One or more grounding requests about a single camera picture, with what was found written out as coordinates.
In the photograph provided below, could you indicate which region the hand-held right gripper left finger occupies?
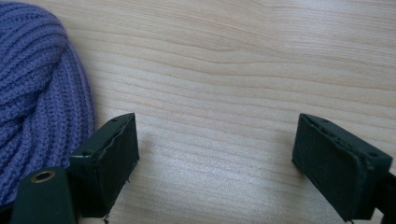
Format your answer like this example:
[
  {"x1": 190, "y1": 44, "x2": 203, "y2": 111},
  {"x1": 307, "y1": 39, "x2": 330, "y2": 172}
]
[{"x1": 66, "y1": 112, "x2": 140, "y2": 218}]

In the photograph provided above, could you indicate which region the purple knitted hat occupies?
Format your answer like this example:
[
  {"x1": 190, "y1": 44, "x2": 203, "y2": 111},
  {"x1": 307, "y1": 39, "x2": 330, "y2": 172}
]
[{"x1": 0, "y1": 2, "x2": 97, "y2": 207}]

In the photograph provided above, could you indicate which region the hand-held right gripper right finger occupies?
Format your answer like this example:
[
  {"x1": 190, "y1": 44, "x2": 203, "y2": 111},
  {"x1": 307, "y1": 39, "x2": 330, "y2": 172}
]
[{"x1": 290, "y1": 113, "x2": 394, "y2": 222}]

